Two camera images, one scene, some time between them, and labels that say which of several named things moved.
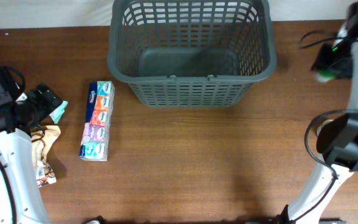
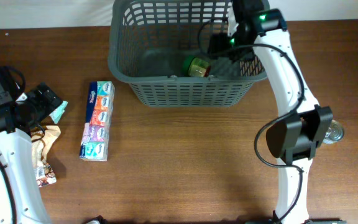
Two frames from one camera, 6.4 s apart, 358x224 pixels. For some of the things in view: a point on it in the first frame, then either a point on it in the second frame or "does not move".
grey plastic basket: (191, 53) does not move
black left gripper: (46, 106) does not move
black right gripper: (323, 58) -> (219, 40)
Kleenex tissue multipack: (94, 144) does not move
